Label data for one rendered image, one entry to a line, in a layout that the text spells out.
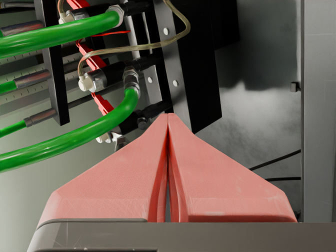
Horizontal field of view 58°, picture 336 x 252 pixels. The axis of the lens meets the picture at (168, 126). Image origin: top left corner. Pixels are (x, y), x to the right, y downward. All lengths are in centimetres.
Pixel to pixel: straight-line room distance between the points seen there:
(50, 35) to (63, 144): 8
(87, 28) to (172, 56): 24
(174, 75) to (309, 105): 20
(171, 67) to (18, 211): 48
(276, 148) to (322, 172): 19
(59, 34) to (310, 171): 34
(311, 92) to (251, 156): 30
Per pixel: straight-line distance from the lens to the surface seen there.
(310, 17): 37
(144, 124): 45
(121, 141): 40
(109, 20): 28
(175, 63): 47
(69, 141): 25
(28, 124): 61
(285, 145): 60
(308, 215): 49
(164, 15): 46
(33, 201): 77
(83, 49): 47
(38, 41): 24
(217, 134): 69
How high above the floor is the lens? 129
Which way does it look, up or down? 34 degrees down
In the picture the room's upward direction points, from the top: 119 degrees counter-clockwise
